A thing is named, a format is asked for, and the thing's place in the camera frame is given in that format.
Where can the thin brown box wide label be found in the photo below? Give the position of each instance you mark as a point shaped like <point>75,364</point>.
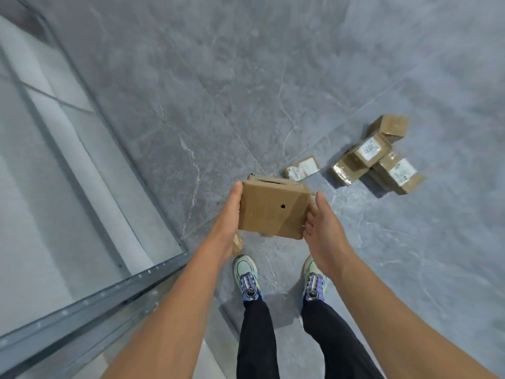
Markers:
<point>302,168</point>

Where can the person's left hand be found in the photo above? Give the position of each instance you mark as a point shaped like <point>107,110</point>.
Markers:
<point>227,221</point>

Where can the person's right shoe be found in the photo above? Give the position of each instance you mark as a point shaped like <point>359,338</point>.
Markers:
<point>313,282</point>

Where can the person's left forearm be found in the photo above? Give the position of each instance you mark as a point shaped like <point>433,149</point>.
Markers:
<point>169,323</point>

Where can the brown box round hole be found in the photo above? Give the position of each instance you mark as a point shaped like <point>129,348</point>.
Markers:
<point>268,213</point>

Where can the person's left leg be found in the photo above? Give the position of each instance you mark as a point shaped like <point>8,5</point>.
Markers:
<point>256,343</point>

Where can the person's right hand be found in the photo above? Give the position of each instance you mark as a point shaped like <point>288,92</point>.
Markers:
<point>325,236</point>

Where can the person's right forearm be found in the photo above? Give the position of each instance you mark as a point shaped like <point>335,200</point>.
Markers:
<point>406,323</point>

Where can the pile of brown cardboard boxes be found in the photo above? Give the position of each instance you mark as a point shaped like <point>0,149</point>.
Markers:
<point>390,124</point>

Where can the person's right leg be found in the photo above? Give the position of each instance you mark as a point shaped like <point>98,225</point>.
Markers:
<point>339,343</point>

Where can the person's leg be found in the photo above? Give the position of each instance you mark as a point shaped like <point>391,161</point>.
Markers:
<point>339,343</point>
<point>256,343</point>

